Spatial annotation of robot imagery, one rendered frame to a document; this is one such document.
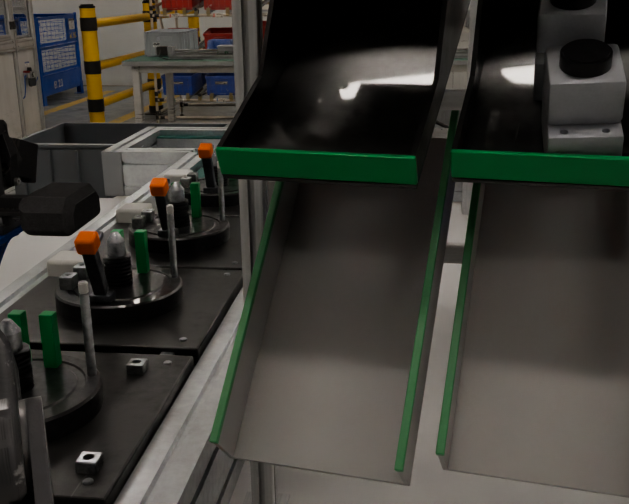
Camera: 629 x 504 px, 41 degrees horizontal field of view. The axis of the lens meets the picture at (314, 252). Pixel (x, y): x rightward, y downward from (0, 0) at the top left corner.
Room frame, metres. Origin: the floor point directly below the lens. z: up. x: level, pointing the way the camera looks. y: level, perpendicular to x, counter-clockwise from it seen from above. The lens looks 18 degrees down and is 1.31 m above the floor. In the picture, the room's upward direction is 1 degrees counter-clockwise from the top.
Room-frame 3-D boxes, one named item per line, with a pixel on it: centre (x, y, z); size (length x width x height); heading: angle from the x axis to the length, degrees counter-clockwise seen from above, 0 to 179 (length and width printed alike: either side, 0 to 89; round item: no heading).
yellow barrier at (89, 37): (9.02, 1.64, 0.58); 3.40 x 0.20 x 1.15; 172
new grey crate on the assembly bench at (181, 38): (6.28, 1.00, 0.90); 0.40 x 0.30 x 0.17; 174
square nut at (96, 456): (0.55, 0.17, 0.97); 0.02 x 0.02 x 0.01; 83
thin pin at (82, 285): (0.67, 0.19, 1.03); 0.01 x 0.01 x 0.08
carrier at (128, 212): (1.14, 0.19, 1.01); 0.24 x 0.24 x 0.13; 83
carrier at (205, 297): (0.90, 0.22, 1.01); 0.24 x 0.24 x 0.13; 83
